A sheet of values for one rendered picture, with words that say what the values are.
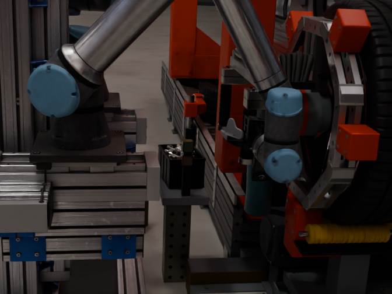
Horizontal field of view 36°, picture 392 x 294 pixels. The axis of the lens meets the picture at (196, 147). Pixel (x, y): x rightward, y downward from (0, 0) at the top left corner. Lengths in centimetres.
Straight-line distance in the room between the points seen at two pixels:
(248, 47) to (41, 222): 61
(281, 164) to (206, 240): 168
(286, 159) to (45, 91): 52
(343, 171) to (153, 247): 140
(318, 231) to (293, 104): 62
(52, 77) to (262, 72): 46
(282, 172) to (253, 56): 28
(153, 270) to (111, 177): 119
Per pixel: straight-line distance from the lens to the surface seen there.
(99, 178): 149
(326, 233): 182
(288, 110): 127
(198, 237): 295
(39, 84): 131
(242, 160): 161
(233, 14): 137
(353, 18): 160
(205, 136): 319
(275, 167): 127
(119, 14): 126
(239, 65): 181
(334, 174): 161
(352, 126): 155
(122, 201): 151
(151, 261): 271
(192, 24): 406
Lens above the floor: 125
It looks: 17 degrees down
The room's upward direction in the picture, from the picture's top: 3 degrees clockwise
